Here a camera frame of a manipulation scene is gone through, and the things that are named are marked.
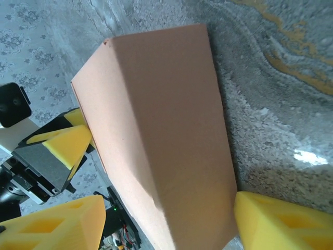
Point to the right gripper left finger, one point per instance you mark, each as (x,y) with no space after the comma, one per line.
(52,226)

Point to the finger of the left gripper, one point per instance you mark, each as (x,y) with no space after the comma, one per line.
(67,145)
(74,117)

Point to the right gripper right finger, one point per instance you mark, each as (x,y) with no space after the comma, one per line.
(286,226)

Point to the orange paper box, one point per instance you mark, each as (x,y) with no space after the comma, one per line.
(161,130)

